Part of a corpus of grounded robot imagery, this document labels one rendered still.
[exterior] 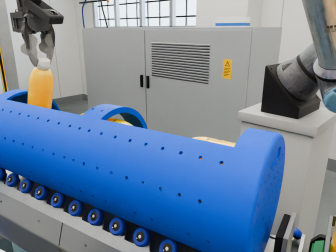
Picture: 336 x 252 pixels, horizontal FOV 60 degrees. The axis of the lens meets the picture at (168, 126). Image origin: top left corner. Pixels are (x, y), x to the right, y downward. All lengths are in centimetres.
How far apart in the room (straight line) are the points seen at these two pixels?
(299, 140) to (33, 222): 96
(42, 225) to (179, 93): 186
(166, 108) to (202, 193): 222
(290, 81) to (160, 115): 176
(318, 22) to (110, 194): 70
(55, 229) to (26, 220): 14
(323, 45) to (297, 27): 243
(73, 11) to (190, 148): 578
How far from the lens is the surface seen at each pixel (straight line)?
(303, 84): 124
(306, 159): 122
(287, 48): 342
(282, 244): 64
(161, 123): 282
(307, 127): 117
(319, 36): 95
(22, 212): 107
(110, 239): 80
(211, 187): 54
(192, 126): 256
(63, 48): 611
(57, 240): 95
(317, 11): 90
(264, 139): 58
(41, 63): 95
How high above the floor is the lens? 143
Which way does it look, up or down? 18 degrees down
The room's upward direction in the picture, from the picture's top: straight up
